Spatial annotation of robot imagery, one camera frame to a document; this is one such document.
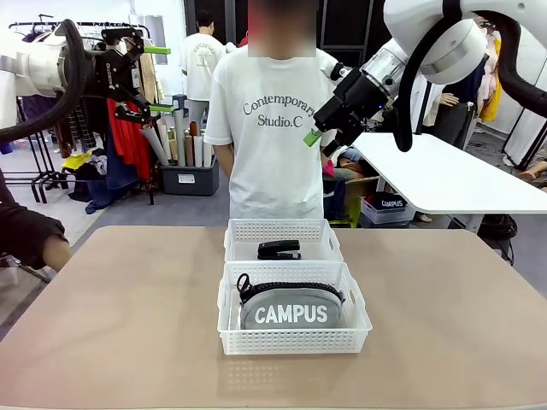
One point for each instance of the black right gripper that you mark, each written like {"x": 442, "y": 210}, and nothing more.
{"x": 348, "y": 109}

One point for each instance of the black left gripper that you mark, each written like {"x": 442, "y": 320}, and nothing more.
{"x": 109, "y": 72}

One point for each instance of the black stapler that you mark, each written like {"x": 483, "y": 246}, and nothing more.
{"x": 278, "y": 250}

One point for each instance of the grey Campus pencil pouch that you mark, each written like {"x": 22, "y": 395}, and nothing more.
{"x": 290, "y": 314}

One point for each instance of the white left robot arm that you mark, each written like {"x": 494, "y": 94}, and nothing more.
{"x": 38, "y": 68}

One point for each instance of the person's right forearm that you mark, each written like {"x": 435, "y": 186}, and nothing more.
{"x": 222, "y": 158}

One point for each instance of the grey stool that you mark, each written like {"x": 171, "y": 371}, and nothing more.
{"x": 180, "y": 99}

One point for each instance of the person in cream T-shirt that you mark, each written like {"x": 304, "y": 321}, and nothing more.
{"x": 201, "y": 72}

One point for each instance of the person in white T-shirt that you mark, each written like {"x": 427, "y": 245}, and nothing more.
{"x": 273, "y": 171}

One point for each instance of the brown paper roll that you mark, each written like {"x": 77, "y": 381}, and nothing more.
{"x": 193, "y": 128}

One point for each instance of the tall grey cardboard tube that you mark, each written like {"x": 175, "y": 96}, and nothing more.
{"x": 179, "y": 136}

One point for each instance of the brown cardboard box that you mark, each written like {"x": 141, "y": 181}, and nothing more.
{"x": 363, "y": 192}

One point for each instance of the white leaning paper roll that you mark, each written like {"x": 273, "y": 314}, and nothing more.
{"x": 156, "y": 147}

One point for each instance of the red dress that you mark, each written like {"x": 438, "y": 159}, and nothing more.
{"x": 128, "y": 141}

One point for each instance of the cream paper roll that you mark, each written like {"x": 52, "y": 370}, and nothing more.
{"x": 198, "y": 151}
{"x": 207, "y": 151}

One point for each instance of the white basket with Campus pouch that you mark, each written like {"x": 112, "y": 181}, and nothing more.
{"x": 384, "y": 215}

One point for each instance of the grey storage bin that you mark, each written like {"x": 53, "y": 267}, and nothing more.
{"x": 171, "y": 183}

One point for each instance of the blue denim garment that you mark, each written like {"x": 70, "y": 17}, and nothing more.
{"x": 115, "y": 175}

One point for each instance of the white table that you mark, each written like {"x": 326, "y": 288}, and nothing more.
{"x": 427, "y": 179}

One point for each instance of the black clothes rack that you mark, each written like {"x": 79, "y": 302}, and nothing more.
{"x": 151, "y": 192}

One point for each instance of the white perforated plastic basket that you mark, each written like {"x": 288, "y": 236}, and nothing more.
{"x": 248, "y": 230}
{"x": 290, "y": 341}

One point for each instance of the yellow garment on pile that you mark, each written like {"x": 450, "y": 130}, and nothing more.
{"x": 77, "y": 160}

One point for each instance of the hanging yellow garment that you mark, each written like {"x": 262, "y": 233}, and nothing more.
{"x": 491, "y": 98}

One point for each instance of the black bag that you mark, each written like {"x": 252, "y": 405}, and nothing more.
{"x": 498, "y": 228}

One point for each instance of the seated person in dark clothes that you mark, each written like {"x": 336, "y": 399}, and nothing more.
{"x": 21, "y": 230}

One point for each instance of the mannequin leg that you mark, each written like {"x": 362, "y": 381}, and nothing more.
{"x": 534, "y": 171}

